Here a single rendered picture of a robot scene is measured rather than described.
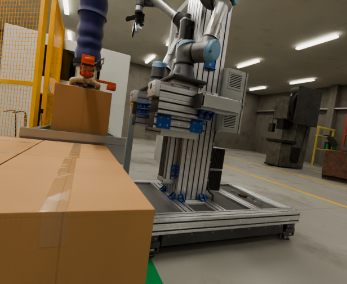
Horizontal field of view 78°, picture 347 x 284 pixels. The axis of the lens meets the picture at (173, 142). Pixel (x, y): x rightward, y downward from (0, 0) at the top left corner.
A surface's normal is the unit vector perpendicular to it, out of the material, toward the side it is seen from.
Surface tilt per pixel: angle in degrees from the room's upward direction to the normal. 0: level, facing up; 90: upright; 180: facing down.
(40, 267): 90
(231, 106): 90
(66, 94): 90
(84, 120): 90
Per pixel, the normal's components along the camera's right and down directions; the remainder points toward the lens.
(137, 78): 0.40, 0.11
